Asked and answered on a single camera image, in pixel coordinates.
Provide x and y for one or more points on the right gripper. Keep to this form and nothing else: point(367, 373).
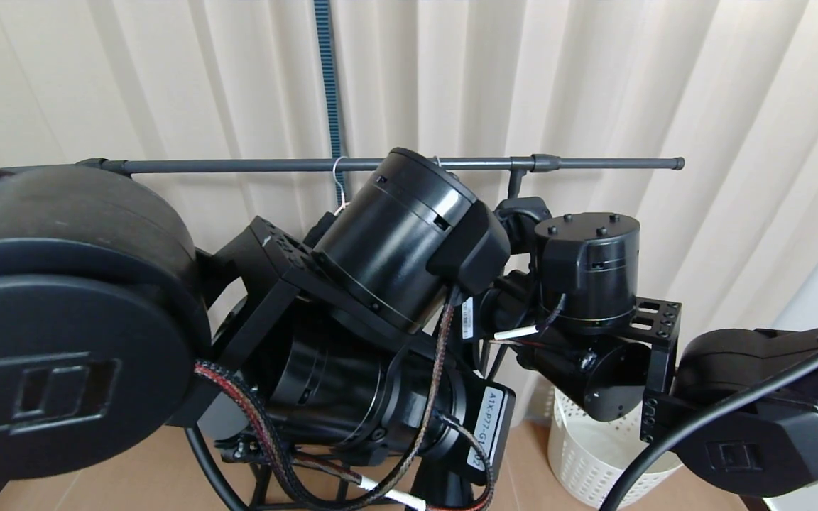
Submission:
point(512, 305)

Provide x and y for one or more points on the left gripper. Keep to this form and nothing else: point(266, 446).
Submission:
point(352, 397)

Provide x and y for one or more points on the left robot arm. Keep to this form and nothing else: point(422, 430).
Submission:
point(61, 319)

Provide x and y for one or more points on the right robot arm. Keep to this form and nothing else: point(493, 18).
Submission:
point(771, 426)

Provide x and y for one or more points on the white laundry basket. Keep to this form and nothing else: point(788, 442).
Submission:
point(593, 454)

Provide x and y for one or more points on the black clothes rack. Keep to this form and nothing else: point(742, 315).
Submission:
point(238, 165)

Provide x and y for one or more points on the white curtain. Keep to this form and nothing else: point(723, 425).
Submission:
point(96, 71)
point(593, 71)

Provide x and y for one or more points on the window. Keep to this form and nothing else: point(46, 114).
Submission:
point(327, 71)

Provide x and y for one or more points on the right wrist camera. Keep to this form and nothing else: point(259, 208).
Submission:
point(522, 220)

